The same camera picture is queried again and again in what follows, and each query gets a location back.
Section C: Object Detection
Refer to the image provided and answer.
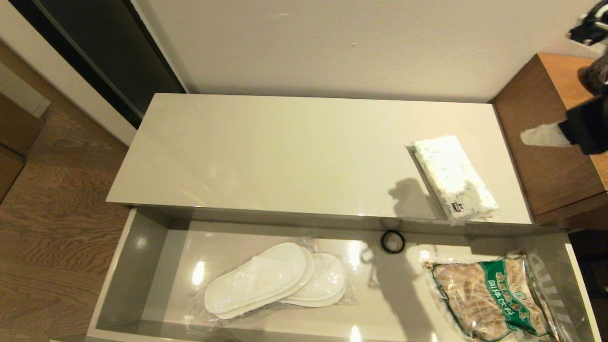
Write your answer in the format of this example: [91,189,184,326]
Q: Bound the tissue pack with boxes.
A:
[408,134,500,225]

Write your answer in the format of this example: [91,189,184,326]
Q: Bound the white drawer with recessed handle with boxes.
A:
[85,207,601,342]

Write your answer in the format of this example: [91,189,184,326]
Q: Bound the brown wooden side cabinet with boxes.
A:
[489,53,608,231]

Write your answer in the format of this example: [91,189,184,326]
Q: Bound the dark round ornament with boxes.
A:
[584,56,608,95]

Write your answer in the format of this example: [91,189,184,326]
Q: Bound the snack bag with green label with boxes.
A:
[423,252,570,342]

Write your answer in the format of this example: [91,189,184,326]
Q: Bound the white slippers in plastic bag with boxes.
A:
[203,240,350,321]

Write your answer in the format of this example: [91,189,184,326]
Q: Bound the dark sliding door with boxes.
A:
[9,0,188,129]

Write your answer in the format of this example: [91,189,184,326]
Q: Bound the brown wooden furniture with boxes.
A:
[0,62,50,202]

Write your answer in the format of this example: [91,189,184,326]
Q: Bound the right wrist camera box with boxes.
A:
[568,2,608,47]

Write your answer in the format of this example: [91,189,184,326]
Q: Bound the black tape ring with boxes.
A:
[380,230,406,255]

